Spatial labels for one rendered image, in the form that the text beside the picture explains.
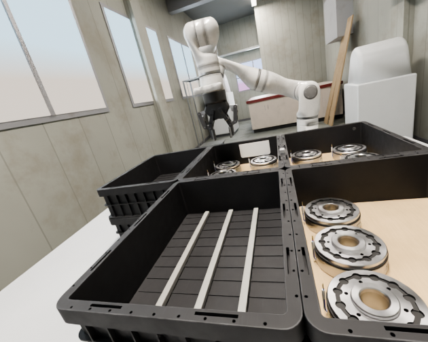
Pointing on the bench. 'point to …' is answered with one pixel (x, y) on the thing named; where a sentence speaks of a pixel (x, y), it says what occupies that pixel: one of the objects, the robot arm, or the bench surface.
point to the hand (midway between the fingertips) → (222, 134)
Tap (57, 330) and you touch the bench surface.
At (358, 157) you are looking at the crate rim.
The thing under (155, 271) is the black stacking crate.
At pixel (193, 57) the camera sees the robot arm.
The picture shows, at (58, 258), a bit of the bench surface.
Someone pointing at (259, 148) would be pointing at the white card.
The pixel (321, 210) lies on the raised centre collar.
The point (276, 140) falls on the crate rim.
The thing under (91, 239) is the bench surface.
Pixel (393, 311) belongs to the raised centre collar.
